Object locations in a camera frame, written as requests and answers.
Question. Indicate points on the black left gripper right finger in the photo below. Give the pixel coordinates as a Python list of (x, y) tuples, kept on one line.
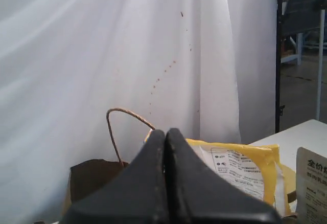
[(196, 194)]

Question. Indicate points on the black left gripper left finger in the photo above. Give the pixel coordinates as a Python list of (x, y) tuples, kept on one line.
[(136, 195)]

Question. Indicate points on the brown paper bag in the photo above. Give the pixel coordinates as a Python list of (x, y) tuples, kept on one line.
[(90, 176)]

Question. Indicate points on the yellow white marshmallow bag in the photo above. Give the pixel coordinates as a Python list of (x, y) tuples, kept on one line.
[(256, 171)]

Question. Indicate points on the white cat food bag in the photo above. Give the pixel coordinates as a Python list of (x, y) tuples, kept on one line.
[(310, 187)]

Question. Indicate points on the white backdrop curtain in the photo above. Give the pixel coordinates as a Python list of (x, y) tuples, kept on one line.
[(206, 67)]

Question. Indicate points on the black metal frame post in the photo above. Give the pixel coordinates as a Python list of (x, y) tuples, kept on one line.
[(279, 21)]

